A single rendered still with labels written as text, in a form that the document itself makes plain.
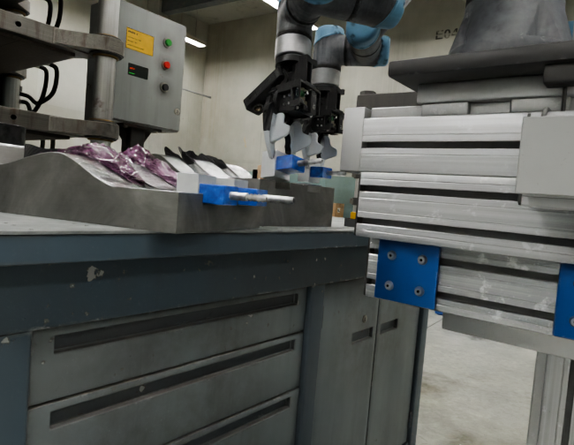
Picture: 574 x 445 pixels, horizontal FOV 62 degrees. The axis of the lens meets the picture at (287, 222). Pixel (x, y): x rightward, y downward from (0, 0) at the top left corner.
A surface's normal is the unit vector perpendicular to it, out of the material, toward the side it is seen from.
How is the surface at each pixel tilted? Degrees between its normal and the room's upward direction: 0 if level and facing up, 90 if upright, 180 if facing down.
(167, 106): 90
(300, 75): 82
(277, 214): 90
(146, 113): 90
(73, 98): 90
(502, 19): 72
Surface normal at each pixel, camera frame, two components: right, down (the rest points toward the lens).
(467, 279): -0.62, -0.01
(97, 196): -0.37, 0.02
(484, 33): -0.65, -0.32
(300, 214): 0.78, 0.10
